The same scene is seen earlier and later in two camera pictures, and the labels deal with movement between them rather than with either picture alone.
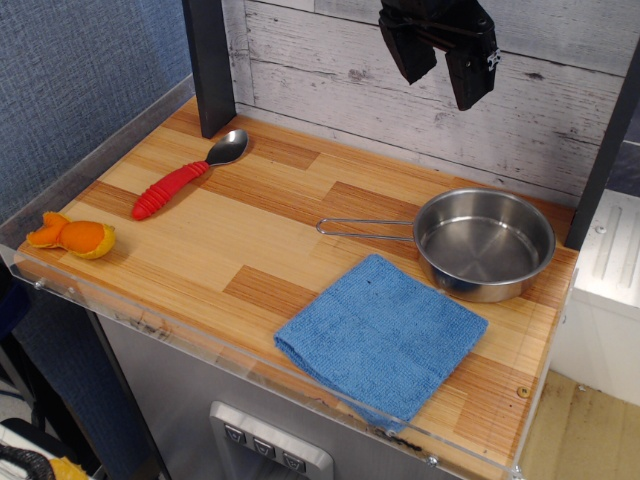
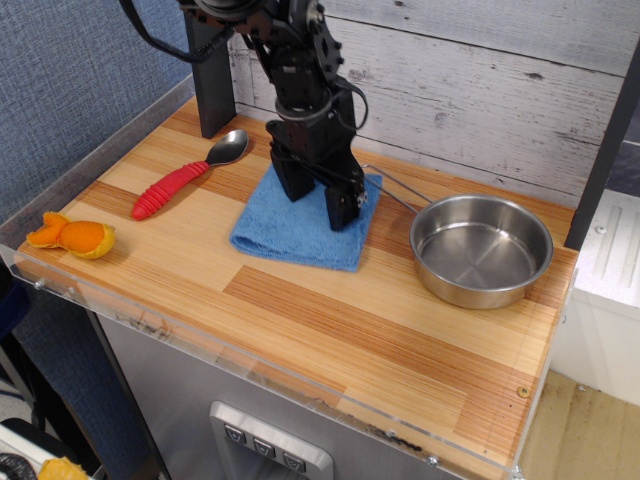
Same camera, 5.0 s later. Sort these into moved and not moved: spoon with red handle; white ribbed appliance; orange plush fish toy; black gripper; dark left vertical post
Moved: black gripper
Not moved: white ribbed appliance; spoon with red handle; orange plush fish toy; dark left vertical post
